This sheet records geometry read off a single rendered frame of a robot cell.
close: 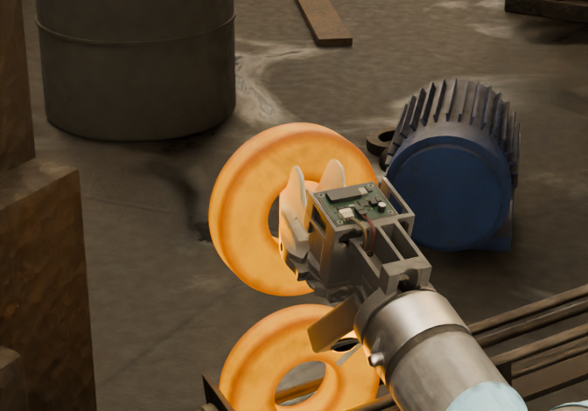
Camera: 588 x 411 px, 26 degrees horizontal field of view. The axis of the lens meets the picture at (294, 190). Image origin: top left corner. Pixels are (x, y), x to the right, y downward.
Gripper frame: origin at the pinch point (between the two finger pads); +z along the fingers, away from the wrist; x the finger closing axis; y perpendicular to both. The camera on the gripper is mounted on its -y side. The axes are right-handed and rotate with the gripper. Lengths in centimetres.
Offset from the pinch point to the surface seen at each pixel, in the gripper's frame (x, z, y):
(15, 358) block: 26.1, -2.7, -10.4
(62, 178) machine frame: 16.3, 17.9, -8.4
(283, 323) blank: 1.9, -4.7, -11.6
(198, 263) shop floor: -45, 127, -127
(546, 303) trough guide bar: -29.7, -3.2, -19.3
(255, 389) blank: 5.1, -6.8, -17.1
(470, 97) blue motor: -115, 131, -95
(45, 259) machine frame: 19.1, 14.0, -14.9
